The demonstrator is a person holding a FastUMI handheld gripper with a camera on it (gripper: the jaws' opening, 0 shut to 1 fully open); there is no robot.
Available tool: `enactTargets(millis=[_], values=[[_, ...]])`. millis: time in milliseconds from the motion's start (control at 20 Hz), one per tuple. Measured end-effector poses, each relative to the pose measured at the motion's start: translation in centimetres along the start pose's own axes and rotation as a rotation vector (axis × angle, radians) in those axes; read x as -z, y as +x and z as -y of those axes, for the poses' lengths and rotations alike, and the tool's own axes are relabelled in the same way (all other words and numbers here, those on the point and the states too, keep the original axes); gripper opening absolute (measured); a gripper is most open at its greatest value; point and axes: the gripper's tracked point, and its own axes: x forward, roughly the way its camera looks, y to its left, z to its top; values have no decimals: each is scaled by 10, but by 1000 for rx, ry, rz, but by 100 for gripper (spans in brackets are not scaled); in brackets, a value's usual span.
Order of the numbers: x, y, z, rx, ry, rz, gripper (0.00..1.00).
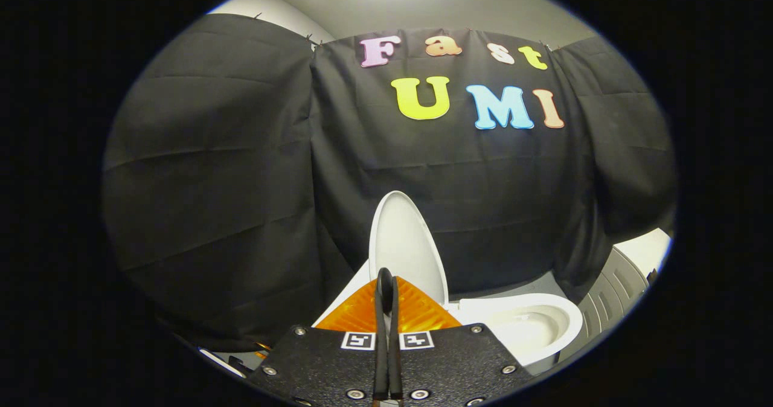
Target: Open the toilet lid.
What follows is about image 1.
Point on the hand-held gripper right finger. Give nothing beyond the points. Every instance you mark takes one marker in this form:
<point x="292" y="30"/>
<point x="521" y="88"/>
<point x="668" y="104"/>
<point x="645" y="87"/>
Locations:
<point x="441" y="365"/>

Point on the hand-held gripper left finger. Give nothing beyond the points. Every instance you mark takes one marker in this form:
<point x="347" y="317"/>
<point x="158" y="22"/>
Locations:
<point x="338" y="365"/>

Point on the white toilet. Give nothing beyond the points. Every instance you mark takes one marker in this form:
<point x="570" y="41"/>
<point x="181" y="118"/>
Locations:
<point x="537" y="310"/>

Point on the grey ribbed plastic panel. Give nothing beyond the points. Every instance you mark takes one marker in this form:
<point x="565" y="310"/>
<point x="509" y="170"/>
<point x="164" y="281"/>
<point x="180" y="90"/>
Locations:
<point x="610" y="298"/>

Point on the black backdrop cloth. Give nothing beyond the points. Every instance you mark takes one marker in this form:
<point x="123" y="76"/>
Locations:
<point x="241" y="183"/>

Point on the white flat board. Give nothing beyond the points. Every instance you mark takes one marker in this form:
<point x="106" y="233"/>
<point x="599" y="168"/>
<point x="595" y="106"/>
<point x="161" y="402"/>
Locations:
<point x="649" y="250"/>

